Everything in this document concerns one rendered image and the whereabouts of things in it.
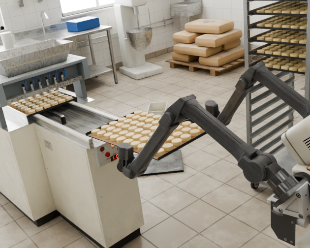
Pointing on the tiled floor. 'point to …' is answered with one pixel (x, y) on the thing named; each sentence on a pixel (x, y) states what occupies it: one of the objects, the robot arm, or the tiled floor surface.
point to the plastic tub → (157, 108)
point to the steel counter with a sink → (65, 35)
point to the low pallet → (194, 66)
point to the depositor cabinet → (23, 165)
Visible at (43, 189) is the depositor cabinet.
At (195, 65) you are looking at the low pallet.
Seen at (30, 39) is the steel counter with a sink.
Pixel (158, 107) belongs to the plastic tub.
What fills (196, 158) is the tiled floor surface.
